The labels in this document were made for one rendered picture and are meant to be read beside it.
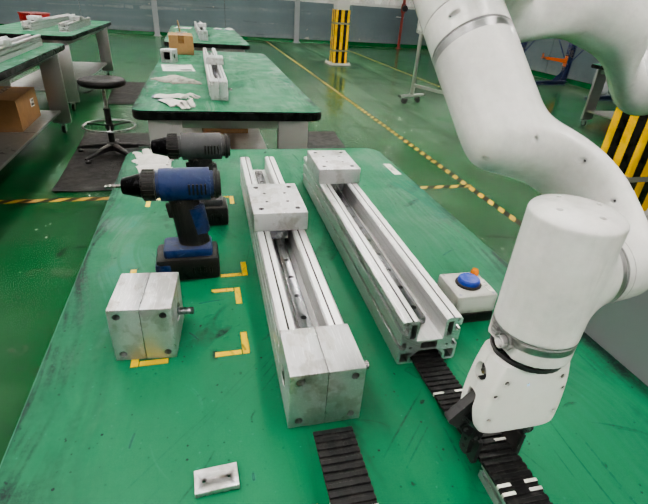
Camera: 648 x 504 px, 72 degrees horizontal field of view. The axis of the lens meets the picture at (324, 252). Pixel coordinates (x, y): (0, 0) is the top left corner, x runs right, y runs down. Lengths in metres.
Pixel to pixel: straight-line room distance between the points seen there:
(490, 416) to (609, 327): 0.42
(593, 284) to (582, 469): 0.32
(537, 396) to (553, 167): 0.24
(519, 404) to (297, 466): 0.27
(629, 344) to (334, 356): 0.51
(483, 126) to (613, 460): 0.48
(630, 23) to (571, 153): 0.37
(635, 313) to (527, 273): 0.45
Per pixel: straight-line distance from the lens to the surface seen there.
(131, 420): 0.68
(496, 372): 0.51
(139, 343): 0.74
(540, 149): 0.50
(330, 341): 0.62
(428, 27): 0.57
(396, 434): 0.65
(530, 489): 0.61
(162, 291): 0.73
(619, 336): 0.91
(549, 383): 0.55
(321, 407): 0.62
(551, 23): 0.80
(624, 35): 0.86
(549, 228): 0.43
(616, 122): 3.97
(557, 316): 0.46
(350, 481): 0.56
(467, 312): 0.85
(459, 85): 0.51
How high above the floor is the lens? 1.28
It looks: 30 degrees down
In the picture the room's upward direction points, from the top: 4 degrees clockwise
